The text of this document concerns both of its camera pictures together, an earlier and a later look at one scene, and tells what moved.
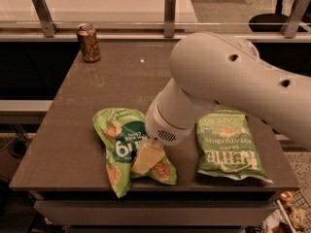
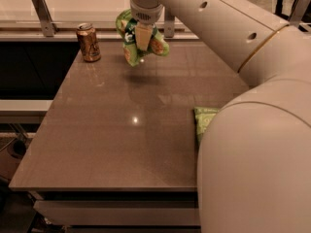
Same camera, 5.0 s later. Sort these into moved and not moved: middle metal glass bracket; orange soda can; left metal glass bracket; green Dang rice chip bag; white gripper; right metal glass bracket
Moved: white gripper; green Dang rice chip bag
Not moved: middle metal glass bracket; orange soda can; right metal glass bracket; left metal glass bracket
